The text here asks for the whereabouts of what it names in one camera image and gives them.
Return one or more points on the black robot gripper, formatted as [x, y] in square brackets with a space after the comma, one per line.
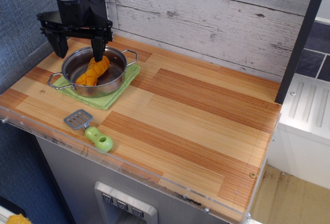
[79, 18]

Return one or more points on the orange plush toy fish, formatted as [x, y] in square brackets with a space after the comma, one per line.
[93, 72]

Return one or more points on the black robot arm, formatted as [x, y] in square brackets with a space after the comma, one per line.
[77, 18]

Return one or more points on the stainless steel pot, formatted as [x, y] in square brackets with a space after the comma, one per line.
[76, 64]

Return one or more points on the green folded cloth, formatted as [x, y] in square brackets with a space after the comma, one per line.
[97, 97]

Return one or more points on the clear acrylic table guard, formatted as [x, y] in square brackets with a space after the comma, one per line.
[185, 181]

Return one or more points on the silver dispenser button panel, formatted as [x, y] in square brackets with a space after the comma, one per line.
[119, 207]

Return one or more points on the yellow object at corner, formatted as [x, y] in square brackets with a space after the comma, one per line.
[18, 219]

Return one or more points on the white ribbed cabinet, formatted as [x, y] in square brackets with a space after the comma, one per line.
[300, 144]

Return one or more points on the grey spatula green handle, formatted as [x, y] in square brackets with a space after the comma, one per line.
[81, 119]

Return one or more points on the black right support post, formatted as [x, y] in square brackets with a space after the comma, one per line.
[306, 27]

